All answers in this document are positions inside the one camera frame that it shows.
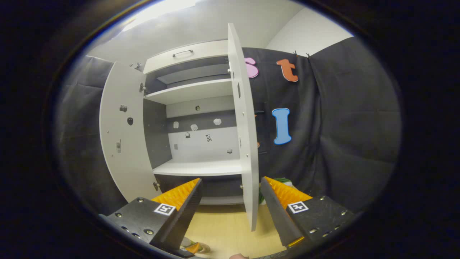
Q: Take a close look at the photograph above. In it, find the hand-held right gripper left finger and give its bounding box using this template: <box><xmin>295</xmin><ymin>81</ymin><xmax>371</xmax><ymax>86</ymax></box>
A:
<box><xmin>98</xmin><ymin>177</ymin><xmax>203</xmax><ymax>253</ymax></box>

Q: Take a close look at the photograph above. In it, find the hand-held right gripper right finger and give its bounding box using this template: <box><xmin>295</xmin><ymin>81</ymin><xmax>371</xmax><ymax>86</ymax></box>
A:
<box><xmin>260</xmin><ymin>176</ymin><xmax>357</xmax><ymax>249</ymax></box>

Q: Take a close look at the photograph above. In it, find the white cabinet door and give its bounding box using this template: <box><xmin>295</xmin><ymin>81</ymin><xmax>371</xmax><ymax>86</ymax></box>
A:
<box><xmin>227</xmin><ymin>23</ymin><xmax>260</xmax><ymax>232</ymax></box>
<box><xmin>100</xmin><ymin>60</ymin><xmax>162</xmax><ymax>204</ymax></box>

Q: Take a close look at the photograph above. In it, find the white and grey cabinet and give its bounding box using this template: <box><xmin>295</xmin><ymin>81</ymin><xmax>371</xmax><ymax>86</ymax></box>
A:
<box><xmin>143</xmin><ymin>40</ymin><xmax>245</xmax><ymax>206</ymax></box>

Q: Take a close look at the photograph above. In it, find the green and white object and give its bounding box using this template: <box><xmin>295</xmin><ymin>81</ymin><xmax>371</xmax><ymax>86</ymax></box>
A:
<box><xmin>258</xmin><ymin>177</ymin><xmax>298</xmax><ymax>206</ymax></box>

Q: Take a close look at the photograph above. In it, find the black backdrop cloth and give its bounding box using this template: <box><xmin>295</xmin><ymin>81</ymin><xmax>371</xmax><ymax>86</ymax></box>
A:
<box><xmin>54</xmin><ymin>36</ymin><xmax>403</xmax><ymax>214</ymax></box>

